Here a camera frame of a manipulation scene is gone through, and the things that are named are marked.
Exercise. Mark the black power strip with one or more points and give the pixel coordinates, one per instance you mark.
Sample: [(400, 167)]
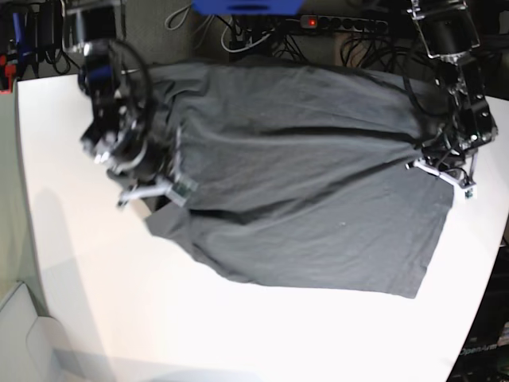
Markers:
[(343, 24)]

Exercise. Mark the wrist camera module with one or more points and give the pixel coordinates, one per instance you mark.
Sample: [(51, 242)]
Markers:
[(470, 192), (180, 191)]

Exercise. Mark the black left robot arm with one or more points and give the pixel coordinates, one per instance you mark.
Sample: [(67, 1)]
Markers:
[(448, 34)]

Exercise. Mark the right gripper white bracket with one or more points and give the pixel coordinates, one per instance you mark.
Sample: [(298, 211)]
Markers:
[(149, 165)]

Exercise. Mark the dark grey t-shirt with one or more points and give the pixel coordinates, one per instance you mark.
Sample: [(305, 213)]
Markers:
[(301, 174)]

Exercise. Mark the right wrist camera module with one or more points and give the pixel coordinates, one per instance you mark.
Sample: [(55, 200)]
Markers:
[(180, 191)]

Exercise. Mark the blue box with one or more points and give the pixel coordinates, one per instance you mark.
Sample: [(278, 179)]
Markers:
[(247, 7)]

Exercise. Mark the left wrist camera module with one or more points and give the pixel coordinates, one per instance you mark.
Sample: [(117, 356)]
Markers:
[(470, 192)]

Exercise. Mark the red black object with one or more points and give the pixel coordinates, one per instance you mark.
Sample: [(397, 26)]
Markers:
[(8, 74)]

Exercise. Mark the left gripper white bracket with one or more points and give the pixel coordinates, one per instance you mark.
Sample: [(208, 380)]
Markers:
[(458, 177)]

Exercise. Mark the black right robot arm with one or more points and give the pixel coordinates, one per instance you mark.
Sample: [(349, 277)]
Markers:
[(117, 81)]

